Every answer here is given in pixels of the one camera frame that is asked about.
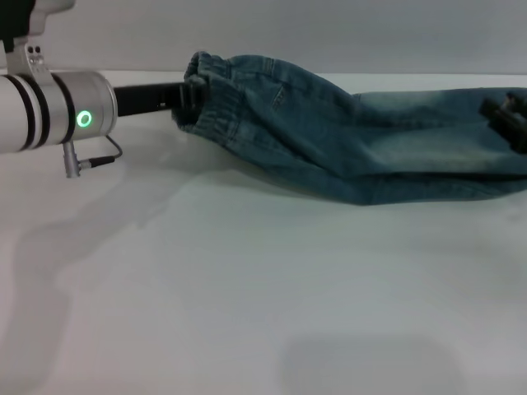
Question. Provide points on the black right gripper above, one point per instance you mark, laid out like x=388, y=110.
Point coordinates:
x=514, y=129

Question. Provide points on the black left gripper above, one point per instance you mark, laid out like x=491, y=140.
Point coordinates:
x=146, y=99

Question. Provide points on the blue denim shorts with embroidery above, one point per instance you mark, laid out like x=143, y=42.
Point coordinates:
x=329, y=136

